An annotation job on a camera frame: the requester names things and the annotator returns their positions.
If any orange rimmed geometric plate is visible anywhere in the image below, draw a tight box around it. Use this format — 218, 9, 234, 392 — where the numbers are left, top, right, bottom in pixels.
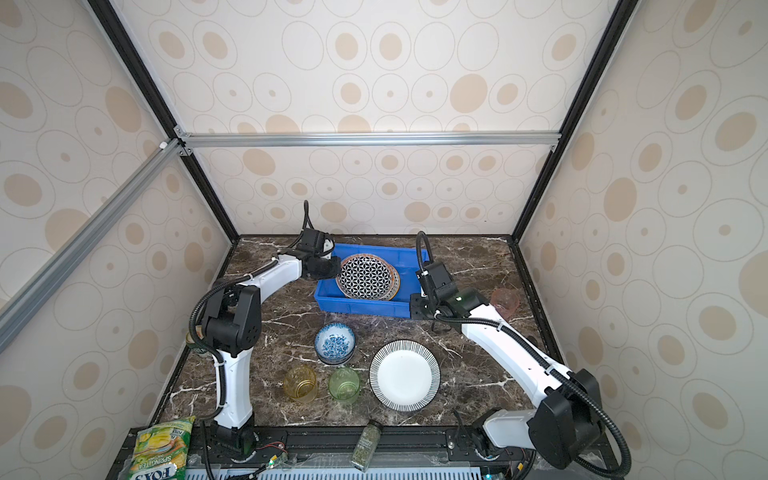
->
336, 253, 401, 301

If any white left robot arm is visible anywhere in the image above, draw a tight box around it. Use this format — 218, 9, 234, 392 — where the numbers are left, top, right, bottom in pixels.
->
189, 227, 340, 430

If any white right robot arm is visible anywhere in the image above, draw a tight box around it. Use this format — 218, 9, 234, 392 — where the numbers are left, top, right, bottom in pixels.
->
412, 261, 606, 469

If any blue plastic bin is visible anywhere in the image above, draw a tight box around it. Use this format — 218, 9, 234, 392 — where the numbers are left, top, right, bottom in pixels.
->
314, 244, 421, 319

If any pink plastic cup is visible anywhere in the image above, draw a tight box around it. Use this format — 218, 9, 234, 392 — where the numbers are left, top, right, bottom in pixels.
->
490, 288, 521, 322

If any blue floral ceramic bowl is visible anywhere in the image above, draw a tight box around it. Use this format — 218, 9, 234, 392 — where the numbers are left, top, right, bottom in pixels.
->
314, 323, 356, 365

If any black striped white plate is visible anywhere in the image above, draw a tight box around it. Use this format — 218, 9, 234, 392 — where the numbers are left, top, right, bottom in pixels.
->
369, 340, 441, 412

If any yellow glass cup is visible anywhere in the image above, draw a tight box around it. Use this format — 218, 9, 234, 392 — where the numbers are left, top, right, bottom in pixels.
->
283, 365, 317, 403

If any green glass cup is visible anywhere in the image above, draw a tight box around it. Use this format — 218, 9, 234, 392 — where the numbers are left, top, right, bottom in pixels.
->
328, 366, 360, 402

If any spice jar with herbs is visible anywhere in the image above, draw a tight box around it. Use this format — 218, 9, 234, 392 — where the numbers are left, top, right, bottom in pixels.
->
350, 420, 383, 472

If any silver aluminium crossbar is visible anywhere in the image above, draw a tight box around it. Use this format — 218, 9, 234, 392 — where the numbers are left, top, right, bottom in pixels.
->
181, 130, 561, 148

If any yellow green snack bag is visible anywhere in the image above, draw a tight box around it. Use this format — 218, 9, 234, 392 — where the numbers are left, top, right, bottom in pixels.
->
127, 416, 196, 480

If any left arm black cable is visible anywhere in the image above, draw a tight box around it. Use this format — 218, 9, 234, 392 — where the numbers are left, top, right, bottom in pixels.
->
188, 200, 319, 367

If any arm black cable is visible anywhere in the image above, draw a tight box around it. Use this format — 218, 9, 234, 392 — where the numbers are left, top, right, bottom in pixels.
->
188, 200, 319, 367
415, 230, 632, 480

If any silver aluminium side rail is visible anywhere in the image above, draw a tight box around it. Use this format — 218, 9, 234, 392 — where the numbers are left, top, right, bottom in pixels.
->
1, 138, 182, 350

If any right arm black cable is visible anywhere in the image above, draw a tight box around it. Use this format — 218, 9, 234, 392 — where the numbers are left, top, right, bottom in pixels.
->
415, 230, 632, 480

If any black corner frame post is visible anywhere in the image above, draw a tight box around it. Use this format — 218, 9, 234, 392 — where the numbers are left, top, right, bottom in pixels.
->
87, 0, 240, 244

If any black right corner post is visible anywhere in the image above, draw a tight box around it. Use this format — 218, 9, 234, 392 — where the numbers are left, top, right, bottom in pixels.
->
511, 0, 640, 242

